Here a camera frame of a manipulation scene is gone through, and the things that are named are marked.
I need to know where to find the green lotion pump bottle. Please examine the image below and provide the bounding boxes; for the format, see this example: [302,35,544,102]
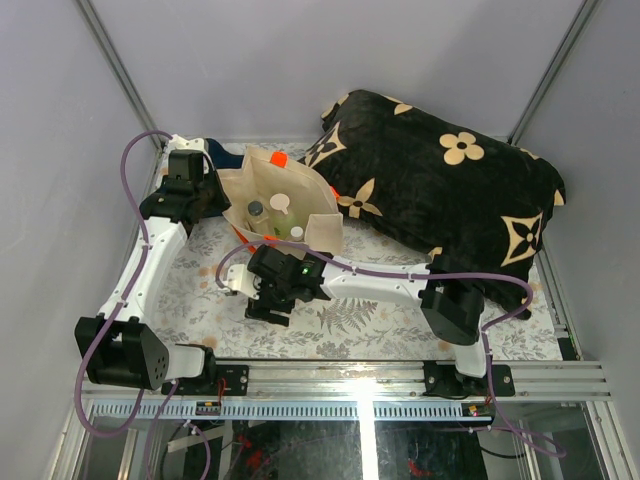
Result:
[269,193,300,240]

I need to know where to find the beige canvas tote bag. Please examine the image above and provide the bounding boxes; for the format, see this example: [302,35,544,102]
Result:
[218,147,344,255]

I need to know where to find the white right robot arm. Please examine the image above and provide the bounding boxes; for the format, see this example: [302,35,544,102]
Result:
[242,246,492,395]

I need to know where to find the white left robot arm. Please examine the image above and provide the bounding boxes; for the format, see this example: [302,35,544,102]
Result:
[74,141,230,395]

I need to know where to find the dark blue cloth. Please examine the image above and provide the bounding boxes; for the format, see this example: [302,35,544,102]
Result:
[138,137,246,221]

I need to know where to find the floral patterned table mat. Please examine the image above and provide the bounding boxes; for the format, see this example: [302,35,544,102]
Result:
[148,217,562,361]

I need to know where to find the black floral plush blanket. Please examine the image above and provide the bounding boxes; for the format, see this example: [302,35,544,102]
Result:
[302,90,567,320]

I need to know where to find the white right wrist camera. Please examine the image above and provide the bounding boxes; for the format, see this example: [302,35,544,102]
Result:
[222,264,260,300]

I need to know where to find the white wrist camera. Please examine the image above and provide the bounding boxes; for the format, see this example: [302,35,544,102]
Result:
[222,264,260,300]
[166,134,207,152]

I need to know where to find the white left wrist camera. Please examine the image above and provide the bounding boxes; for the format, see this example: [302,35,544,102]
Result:
[166,134,207,152]

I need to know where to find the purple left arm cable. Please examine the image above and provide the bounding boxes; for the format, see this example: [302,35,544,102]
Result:
[73,129,213,480]

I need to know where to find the aluminium mounting rail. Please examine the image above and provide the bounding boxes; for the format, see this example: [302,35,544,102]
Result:
[160,359,612,400]

